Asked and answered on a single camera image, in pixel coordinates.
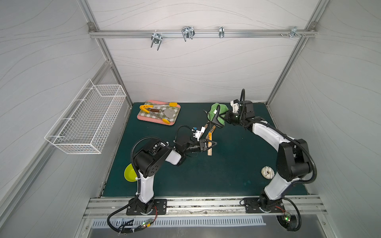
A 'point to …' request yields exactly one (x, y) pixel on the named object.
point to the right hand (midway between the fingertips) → (219, 114)
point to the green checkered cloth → (171, 119)
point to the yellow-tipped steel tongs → (145, 106)
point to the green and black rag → (216, 116)
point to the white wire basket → (84, 125)
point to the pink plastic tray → (158, 120)
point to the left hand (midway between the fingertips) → (216, 145)
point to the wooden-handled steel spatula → (168, 112)
